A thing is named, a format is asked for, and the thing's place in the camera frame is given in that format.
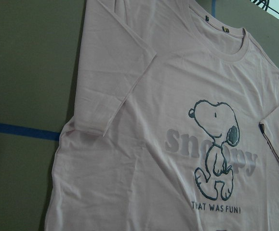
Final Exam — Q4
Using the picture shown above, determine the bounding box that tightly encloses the black coiled cable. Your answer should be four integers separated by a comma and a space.
249, 0, 279, 29

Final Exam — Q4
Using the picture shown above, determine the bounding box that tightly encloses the pink Snoopy t-shirt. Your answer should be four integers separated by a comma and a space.
44, 0, 279, 231

